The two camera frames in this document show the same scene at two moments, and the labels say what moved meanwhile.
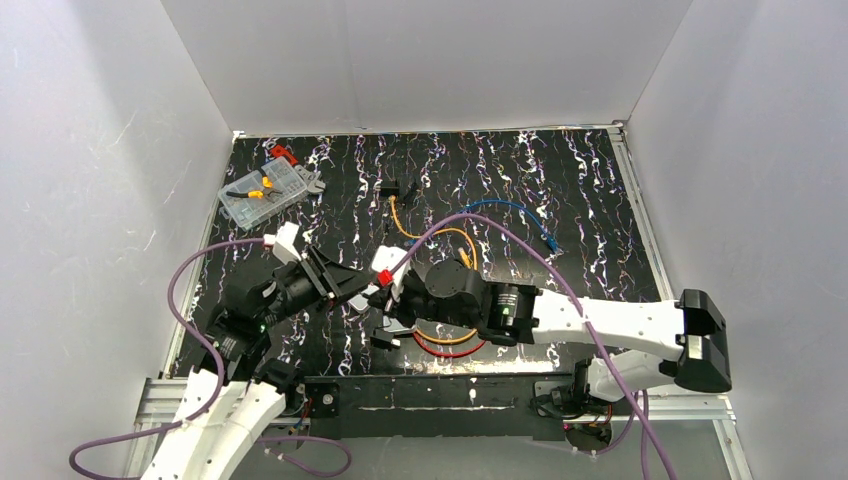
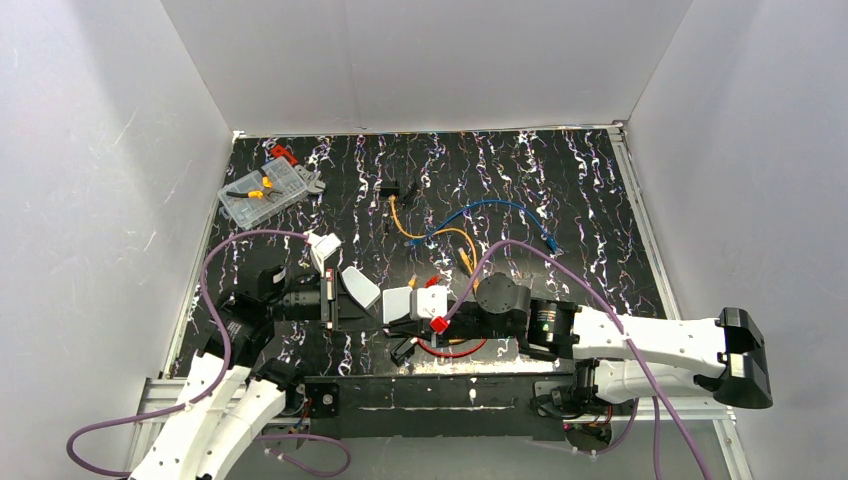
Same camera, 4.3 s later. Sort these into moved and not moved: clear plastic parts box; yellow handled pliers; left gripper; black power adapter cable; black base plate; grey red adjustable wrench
Moved: black power adapter cable; left gripper
Not moved: black base plate; grey red adjustable wrench; yellow handled pliers; clear plastic parts box
